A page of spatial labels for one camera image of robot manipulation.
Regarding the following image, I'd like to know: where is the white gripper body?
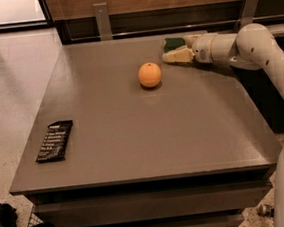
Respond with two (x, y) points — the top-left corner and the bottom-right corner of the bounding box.
(192, 33), (217, 64)

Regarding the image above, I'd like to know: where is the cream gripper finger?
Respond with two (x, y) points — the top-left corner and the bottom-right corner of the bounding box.
(163, 46), (195, 63)
(183, 34), (199, 47)

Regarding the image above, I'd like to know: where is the green and yellow sponge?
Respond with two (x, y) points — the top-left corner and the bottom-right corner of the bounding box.
(163, 37), (187, 53)

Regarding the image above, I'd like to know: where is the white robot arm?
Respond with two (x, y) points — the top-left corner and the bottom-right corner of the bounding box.
(163, 23), (284, 227)

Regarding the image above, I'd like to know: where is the black rxbar chocolate wrapper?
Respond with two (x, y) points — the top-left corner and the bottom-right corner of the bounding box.
(36, 120), (74, 164)

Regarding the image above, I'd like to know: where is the orange fruit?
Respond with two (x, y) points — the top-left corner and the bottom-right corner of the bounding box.
(138, 62), (162, 89)

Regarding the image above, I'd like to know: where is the grey upper drawer front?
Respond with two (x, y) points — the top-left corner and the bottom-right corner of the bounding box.
(35, 180), (272, 227)

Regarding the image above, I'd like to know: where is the black white striped cylinder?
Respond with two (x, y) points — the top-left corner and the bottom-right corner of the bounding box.
(257, 204), (274, 217)

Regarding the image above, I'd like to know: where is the right metal bracket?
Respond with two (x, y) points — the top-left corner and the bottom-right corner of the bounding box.
(233, 0), (259, 32)

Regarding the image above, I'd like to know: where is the metal bracket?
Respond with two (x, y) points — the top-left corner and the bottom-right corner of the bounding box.
(93, 3), (113, 41)
(233, 0), (259, 32)

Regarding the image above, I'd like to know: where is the left metal bracket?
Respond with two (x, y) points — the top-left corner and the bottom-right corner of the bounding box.
(93, 3), (113, 41)

